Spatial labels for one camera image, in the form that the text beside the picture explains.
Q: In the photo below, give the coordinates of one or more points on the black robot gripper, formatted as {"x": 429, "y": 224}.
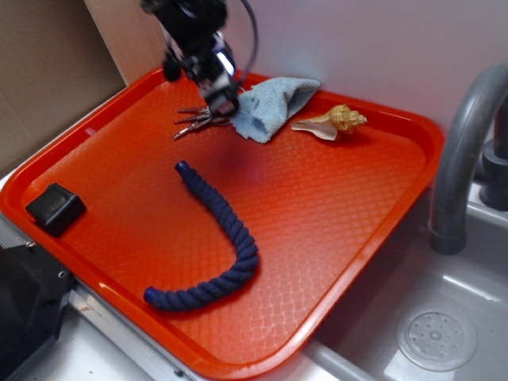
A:
{"x": 194, "y": 27}

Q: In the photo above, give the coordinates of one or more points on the bunch of metal keys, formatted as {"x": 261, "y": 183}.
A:
{"x": 196, "y": 118}

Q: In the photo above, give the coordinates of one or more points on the light blue cloth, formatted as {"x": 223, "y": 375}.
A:
{"x": 269, "y": 105}

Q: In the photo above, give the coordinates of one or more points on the tan conch seashell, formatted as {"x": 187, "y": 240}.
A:
{"x": 338, "y": 121}

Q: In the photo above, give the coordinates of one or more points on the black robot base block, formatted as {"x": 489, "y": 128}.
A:
{"x": 35, "y": 290}

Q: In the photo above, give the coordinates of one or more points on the light wooden board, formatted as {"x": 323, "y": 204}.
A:
{"x": 134, "y": 39}

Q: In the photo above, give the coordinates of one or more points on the brown cardboard panel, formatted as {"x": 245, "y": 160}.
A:
{"x": 55, "y": 68}

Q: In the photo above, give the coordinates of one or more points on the red plastic tray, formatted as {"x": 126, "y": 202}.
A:
{"x": 318, "y": 211}

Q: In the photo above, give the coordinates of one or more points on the small black box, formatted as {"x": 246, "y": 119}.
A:
{"x": 56, "y": 209}

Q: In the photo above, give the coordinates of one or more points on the grey curved faucet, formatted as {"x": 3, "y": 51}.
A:
{"x": 462, "y": 151}

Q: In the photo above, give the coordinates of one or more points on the grey sink basin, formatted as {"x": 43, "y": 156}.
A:
{"x": 357, "y": 341}

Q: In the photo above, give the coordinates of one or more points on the round sink drain cover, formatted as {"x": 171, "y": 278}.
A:
{"x": 436, "y": 337}

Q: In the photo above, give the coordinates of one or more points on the dark faucet handle post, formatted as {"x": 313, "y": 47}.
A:
{"x": 493, "y": 112}

